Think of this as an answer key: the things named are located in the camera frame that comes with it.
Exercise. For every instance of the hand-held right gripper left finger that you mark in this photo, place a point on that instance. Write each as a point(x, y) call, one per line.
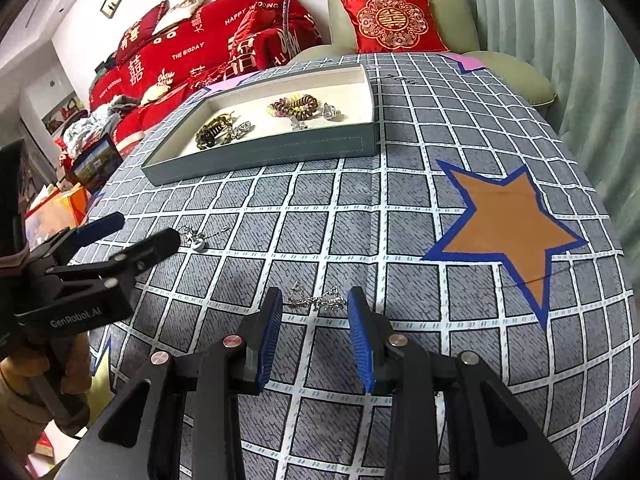
point(265, 345)

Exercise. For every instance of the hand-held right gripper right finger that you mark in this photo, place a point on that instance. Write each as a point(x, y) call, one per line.
point(361, 345)

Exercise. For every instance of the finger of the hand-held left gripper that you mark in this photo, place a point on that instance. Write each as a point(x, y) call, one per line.
point(100, 225)
point(150, 247)

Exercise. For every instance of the silver watch-shaped clip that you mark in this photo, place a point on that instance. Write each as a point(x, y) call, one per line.
point(240, 129)

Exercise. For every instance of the grey-green jewelry tray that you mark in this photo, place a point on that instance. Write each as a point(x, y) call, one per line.
point(300, 152)

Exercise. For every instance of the purple gem brooch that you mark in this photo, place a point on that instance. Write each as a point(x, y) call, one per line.
point(330, 111)

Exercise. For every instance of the person's left hand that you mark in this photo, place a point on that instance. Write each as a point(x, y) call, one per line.
point(20, 385)

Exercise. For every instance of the orange bag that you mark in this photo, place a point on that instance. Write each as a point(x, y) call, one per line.
point(67, 207)

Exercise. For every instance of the dark framed picture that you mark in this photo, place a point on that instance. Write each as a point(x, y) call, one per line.
point(97, 162)

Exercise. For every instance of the pile of clothes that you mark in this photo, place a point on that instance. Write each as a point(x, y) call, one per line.
point(92, 125)

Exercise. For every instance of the grey checked tablecloth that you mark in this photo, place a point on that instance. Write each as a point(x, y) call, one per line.
point(400, 220)

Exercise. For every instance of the pink star sticker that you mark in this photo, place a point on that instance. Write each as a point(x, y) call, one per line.
point(467, 62)
point(230, 82)

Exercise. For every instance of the orange star sticker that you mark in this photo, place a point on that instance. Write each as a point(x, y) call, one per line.
point(505, 220)

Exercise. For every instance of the red printed sofa blanket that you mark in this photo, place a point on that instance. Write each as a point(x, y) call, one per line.
point(200, 45)

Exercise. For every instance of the white green printed pillow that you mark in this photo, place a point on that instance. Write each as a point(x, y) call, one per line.
point(177, 12)

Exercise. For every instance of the red fringed pillow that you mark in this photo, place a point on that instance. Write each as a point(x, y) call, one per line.
point(245, 30)

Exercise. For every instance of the silver glitter pole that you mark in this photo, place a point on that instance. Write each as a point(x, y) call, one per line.
point(287, 5)

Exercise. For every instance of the pale green armchair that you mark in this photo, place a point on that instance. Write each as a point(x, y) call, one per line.
point(500, 67)

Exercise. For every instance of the red embroidered cushion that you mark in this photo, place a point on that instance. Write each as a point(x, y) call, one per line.
point(395, 20)

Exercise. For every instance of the pale green curtain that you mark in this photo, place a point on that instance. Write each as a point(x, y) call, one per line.
point(565, 35)

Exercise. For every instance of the small black picture frame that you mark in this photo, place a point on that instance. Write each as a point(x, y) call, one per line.
point(111, 3)

